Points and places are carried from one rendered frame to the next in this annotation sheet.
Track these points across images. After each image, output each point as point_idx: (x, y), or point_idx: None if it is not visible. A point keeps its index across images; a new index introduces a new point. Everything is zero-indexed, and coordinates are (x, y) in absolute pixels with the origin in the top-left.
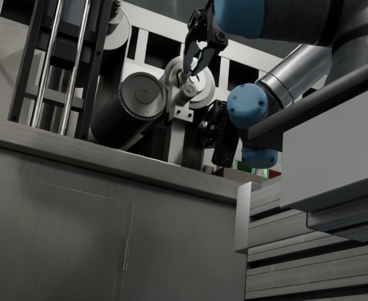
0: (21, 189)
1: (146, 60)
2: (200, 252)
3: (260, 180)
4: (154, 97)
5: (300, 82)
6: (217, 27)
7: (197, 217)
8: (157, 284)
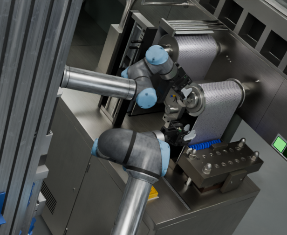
0: (72, 129)
1: (278, 44)
2: (105, 183)
3: (195, 171)
4: (175, 100)
5: (99, 153)
6: (159, 90)
7: (108, 172)
8: (92, 183)
